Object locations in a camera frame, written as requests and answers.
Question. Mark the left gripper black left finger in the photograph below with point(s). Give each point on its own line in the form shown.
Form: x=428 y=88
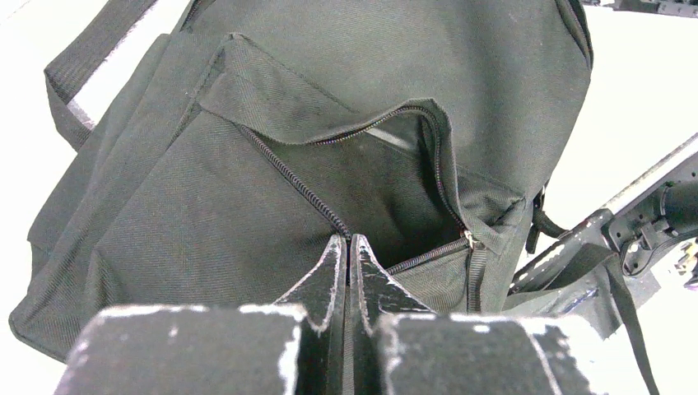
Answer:
x=291 y=346

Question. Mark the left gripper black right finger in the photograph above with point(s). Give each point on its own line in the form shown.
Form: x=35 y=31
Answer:
x=399 y=346

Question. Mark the black student backpack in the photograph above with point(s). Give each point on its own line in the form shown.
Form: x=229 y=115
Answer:
x=256 y=130

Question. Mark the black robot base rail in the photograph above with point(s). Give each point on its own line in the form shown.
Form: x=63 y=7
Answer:
x=634 y=230

